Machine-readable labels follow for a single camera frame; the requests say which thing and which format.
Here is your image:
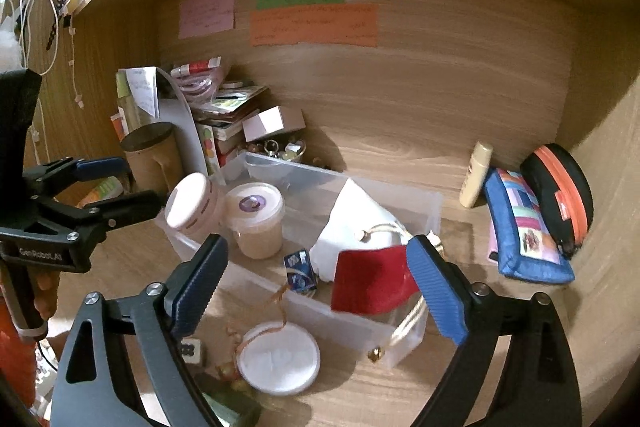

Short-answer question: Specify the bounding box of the white printed paper sheet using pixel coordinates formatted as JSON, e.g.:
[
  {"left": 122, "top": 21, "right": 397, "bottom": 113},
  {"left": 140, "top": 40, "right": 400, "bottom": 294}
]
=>
[{"left": 125, "top": 67, "right": 162, "bottom": 120}]

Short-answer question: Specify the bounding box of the orange paper note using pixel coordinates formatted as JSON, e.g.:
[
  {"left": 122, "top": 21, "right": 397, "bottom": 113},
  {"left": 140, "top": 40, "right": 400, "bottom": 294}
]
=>
[{"left": 249, "top": 3, "right": 379, "bottom": 48}]

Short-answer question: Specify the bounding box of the small cream bottle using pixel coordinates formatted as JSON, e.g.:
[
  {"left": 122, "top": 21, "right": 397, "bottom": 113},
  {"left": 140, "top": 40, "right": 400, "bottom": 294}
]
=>
[{"left": 459, "top": 141, "right": 494, "bottom": 208}]

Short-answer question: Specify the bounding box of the small white cardboard box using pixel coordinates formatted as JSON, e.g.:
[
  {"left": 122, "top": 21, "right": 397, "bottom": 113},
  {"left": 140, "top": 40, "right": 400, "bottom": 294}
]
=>
[{"left": 242, "top": 105, "right": 306, "bottom": 142}]

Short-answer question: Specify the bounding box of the person's left hand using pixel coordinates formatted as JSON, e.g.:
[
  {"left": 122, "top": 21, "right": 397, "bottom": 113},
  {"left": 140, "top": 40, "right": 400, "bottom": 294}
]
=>
[{"left": 31, "top": 269, "right": 59, "bottom": 324}]

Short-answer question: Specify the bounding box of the colourful dotted book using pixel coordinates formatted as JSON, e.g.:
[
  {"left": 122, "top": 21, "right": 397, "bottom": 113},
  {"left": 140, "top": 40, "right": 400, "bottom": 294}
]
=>
[{"left": 197, "top": 122, "right": 221, "bottom": 172}]

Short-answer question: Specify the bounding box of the pink paper note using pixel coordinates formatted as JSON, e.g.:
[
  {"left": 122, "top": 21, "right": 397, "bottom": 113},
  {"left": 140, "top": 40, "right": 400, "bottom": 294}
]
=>
[{"left": 178, "top": 0, "right": 236, "bottom": 40}]

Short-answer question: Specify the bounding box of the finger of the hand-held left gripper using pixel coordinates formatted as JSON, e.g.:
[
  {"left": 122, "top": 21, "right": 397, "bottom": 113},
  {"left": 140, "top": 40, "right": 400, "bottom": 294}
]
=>
[
  {"left": 22, "top": 157, "right": 126, "bottom": 188},
  {"left": 37, "top": 189, "right": 163, "bottom": 234}
]

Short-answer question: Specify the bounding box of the brown mug with dark lid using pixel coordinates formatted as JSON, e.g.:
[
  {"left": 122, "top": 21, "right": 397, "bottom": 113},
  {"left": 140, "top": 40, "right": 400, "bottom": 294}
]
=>
[{"left": 121, "top": 122, "right": 182, "bottom": 195}]

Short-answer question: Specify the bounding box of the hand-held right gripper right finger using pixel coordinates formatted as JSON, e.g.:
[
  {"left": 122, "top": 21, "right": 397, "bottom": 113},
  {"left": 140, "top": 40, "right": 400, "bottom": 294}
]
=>
[{"left": 406, "top": 234, "right": 583, "bottom": 427}]

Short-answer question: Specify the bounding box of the white folder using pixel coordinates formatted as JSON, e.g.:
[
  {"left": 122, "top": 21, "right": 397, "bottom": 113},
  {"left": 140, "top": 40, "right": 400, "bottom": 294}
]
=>
[{"left": 157, "top": 68, "right": 211, "bottom": 178}]

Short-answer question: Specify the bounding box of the black case with orange zip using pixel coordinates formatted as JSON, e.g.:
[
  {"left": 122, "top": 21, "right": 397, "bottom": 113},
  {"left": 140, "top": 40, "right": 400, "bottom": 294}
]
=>
[{"left": 520, "top": 143, "right": 595, "bottom": 258}]

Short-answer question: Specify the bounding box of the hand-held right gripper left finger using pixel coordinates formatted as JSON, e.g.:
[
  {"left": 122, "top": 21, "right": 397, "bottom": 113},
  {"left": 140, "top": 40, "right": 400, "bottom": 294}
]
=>
[{"left": 50, "top": 234, "right": 231, "bottom": 427}]

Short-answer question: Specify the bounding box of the orange and green tube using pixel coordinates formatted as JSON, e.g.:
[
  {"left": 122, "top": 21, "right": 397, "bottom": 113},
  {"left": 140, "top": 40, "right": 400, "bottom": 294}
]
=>
[{"left": 77, "top": 174, "right": 126, "bottom": 208}]

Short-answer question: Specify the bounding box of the red cloth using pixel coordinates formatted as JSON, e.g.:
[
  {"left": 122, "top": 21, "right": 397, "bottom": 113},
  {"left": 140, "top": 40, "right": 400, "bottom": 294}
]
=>
[{"left": 0, "top": 302, "right": 46, "bottom": 413}]

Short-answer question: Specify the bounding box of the red velvet pouch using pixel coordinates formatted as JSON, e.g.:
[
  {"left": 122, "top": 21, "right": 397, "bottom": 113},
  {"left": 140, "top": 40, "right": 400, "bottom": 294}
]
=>
[{"left": 330, "top": 246, "right": 421, "bottom": 318}]

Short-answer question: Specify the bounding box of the white drawstring pouch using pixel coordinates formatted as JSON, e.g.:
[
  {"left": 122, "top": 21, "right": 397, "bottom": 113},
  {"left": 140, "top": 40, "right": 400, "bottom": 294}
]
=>
[{"left": 309, "top": 178, "right": 416, "bottom": 283}]

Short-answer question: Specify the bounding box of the black beaded strap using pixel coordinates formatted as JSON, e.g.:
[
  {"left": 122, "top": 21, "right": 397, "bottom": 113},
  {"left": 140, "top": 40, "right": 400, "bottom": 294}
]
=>
[{"left": 47, "top": 0, "right": 68, "bottom": 50}]

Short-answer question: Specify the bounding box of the small white patterned tile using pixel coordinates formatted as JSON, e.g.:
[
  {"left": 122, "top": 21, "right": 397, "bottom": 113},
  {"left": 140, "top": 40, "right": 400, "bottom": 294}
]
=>
[{"left": 180, "top": 338, "right": 207, "bottom": 367}]

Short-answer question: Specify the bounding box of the white round lid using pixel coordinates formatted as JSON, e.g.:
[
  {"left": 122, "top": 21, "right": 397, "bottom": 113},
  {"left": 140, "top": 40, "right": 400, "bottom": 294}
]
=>
[{"left": 237, "top": 321, "right": 321, "bottom": 397}]

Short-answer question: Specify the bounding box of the clear plastic storage box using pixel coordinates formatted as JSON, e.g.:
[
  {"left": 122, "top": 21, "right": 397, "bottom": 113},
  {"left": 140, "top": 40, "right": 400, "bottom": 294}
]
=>
[{"left": 155, "top": 151, "right": 443, "bottom": 370}]

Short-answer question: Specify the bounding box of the plastic cup with purple label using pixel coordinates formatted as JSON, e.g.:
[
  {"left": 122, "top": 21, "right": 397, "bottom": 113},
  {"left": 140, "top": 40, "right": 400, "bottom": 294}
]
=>
[{"left": 223, "top": 182, "right": 286, "bottom": 260}]

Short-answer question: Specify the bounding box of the glass bowl of trinkets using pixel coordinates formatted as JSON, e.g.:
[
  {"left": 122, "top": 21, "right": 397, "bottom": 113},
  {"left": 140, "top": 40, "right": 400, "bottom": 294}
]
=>
[{"left": 247, "top": 138, "right": 307, "bottom": 164}]

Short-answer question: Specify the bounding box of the blue patchwork pencil pouch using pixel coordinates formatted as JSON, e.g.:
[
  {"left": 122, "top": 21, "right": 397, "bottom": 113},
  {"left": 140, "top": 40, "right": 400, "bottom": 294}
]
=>
[{"left": 482, "top": 168, "right": 576, "bottom": 285}]

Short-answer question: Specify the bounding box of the wooden bead bracelet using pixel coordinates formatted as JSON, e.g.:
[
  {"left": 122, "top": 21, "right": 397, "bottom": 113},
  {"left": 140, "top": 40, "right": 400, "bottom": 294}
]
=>
[{"left": 215, "top": 324, "right": 256, "bottom": 393}]

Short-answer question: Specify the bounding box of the pile of packets and booklets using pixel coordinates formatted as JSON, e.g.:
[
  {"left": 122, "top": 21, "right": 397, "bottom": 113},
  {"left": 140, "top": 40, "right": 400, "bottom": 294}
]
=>
[{"left": 170, "top": 57, "right": 271, "bottom": 142}]

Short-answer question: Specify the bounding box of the small blue card box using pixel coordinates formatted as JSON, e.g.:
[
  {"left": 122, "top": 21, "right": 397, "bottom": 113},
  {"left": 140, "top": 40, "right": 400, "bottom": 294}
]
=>
[{"left": 283, "top": 248, "right": 318, "bottom": 298}]

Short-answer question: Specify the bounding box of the white cable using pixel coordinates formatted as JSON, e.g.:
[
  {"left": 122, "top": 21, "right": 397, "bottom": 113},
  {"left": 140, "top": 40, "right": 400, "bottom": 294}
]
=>
[
  {"left": 20, "top": 0, "right": 61, "bottom": 78},
  {"left": 65, "top": 0, "right": 83, "bottom": 108}
]

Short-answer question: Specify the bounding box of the wooden desktop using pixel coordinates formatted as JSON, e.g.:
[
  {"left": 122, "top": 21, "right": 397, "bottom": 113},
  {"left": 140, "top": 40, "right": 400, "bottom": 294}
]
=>
[{"left": 30, "top": 122, "right": 606, "bottom": 427}]

